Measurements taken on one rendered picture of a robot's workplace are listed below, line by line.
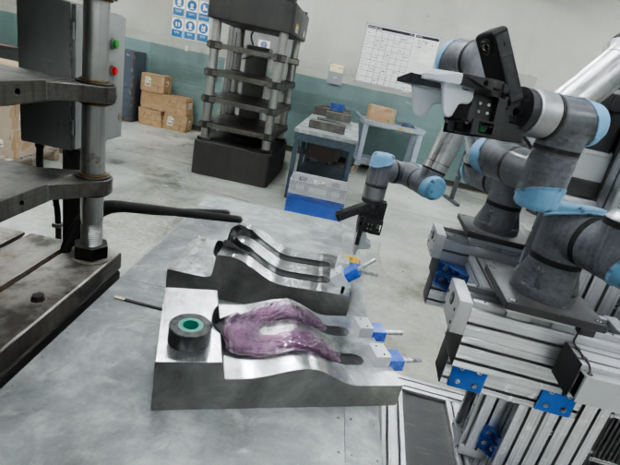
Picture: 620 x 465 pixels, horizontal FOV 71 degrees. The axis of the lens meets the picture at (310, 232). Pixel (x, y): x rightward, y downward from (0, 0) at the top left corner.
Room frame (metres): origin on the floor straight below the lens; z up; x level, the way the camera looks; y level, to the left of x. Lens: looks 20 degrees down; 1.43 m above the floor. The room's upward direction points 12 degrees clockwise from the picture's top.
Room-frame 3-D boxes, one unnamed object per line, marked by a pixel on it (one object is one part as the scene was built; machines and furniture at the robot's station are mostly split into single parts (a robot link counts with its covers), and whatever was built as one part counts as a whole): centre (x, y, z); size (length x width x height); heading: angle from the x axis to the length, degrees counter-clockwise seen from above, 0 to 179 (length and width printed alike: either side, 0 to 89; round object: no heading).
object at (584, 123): (0.78, -0.38, 1.43); 0.11 x 0.08 x 0.09; 110
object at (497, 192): (1.49, -0.63, 1.20); 0.13 x 0.12 x 0.14; 24
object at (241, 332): (0.83, 0.02, 0.90); 0.26 x 0.18 x 0.08; 108
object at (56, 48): (1.38, 0.81, 0.74); 0.31 x 0.22 x 1.47; 0
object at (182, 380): (0.82, 0.02, 0.86); 0.50 x 0.26 x 0.11; 108
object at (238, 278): (1.18, 0.11, 0.87); 0.50 x 0.26 x 0.14; 90
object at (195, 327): (0.70, 0.18, 0.93); 0.08 x 0.08 x 0.04
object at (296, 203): (4.50, 0.01, 0.11); 0.61 x 0.41 x 0.22; 88
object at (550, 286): (1.00, -0.58, 1.09); 0.15 x 0.15 x 0.10
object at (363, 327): (0.96, -0.22, 0.86); 0.13 x 0.05 x 0.05; 108
